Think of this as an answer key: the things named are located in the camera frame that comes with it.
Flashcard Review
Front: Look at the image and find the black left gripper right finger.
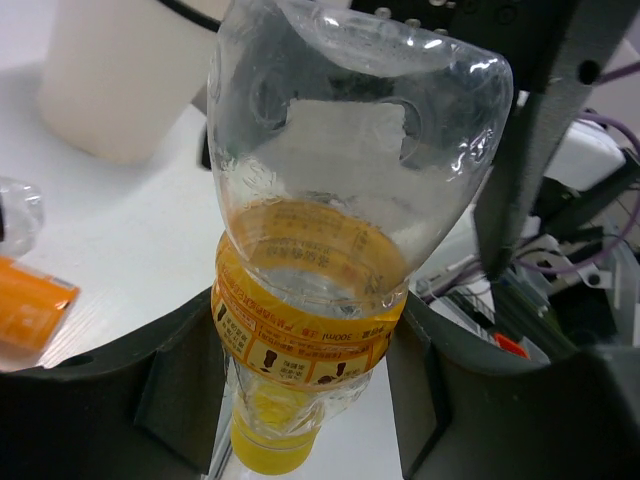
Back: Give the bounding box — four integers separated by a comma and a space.
387, 296, 639, 479

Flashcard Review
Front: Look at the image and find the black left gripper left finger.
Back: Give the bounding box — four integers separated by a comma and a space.
1, 290, 225, 479

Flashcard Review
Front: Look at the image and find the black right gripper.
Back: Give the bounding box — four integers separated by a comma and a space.
350, 0, 639, 280

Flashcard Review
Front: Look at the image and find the clear bottle with yellow cap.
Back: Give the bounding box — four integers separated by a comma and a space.
207, 1, 514, 475

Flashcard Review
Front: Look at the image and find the white bin with black rim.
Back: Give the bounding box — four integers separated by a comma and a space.
39, 1, 229, 163

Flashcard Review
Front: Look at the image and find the orange juice bottle left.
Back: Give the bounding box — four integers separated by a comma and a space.
1, 256, 81, 352

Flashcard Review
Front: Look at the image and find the clear bottle with black label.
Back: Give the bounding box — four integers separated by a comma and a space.
1, 176, 45, 258

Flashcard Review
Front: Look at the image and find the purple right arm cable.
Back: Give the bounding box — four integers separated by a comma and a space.
419, 64, 640, 301

